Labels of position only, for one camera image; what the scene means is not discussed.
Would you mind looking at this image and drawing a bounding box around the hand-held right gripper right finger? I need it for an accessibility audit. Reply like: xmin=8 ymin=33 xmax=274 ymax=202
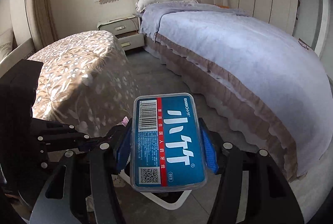
xmin=198 ymin=117 xmax=305 ymax=224

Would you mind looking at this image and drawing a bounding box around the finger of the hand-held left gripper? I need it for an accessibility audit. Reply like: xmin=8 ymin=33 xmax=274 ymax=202
xmin=31 ymin=120 xmax=90 ymax=142
xmin=38 ymin=125 xmax=128 ymax=157

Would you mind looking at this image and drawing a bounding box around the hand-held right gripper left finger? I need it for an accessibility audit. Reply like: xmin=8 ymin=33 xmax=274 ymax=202
xmin=29 ymin=124 xmax=133 ymax=224

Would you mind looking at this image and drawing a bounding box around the blue label clear plastic box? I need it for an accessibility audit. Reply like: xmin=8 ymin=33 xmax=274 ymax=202
xmin=131 ymin=93 xmax=208 ymax=193

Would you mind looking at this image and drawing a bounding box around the white trash bin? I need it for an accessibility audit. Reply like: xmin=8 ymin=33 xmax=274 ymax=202
xmin=114 ymin=172 xmax=191 ymax=210

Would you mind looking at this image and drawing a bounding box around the beige window seat cover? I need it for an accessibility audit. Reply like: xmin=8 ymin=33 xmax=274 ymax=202
xmin=0 ymin=28 xmax=35 ymax=66

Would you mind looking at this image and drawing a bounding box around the brown bed skirt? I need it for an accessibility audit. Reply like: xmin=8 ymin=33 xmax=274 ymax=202
xmin=146 ymin=33 xmax=299 ymax=183

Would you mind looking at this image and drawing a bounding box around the round table with floral cloth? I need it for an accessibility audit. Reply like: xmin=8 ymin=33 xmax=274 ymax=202
xmin=27 ymin=30 xmax=142 ymax=137

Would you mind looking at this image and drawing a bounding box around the bed with lavender cover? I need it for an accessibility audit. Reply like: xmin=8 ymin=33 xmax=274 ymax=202
xmin=140 ymin=2 xmax=333 ymax=180

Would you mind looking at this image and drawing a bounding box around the beige nightstand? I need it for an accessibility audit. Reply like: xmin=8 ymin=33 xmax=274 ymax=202
xmin=97 ymin=14 xmax=145 ymax=51

